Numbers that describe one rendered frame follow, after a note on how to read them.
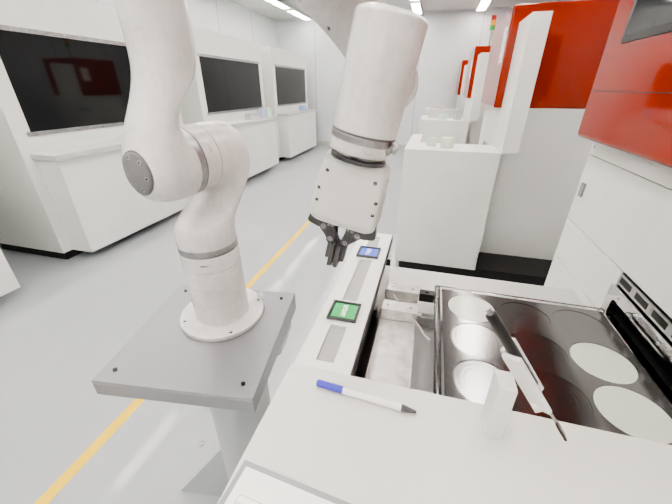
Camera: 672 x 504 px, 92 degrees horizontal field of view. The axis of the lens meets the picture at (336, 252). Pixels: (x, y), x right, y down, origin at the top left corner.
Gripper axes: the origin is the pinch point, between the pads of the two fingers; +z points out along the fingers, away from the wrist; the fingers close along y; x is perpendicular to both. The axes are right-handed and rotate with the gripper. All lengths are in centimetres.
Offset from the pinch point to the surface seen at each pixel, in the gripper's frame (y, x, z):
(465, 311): -28.5, -20.2, 15.9
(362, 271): -3.8, -21.9, 15.4
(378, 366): -12.8, -0.9, 21.3
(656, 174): -55, -38, -19
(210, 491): 26, -7, 115
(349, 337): -6.0, 1.6, 14.6
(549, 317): -46, -23, 12
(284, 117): 252, -579, 82
